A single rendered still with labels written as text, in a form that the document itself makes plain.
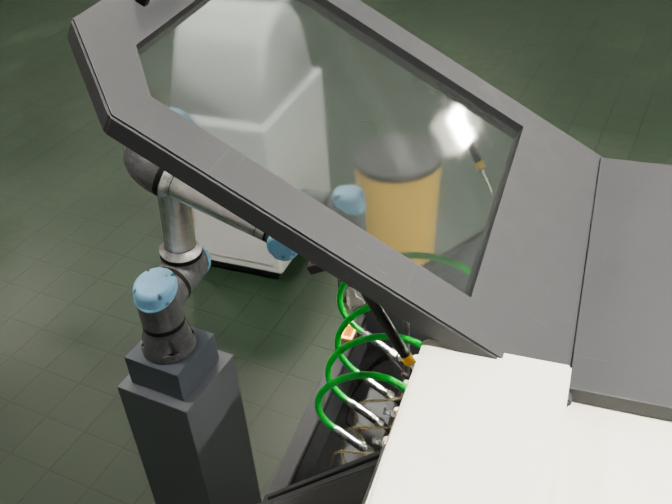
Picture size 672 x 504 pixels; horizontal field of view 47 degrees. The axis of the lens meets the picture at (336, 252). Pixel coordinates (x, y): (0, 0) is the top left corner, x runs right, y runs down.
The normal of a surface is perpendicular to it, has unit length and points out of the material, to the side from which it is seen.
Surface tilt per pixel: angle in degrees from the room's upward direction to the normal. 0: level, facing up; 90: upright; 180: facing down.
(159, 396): 0
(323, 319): 0
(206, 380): 0
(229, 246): 90
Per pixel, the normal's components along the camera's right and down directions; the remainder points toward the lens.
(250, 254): -0.36, 0.58
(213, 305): -0.06, -0.80
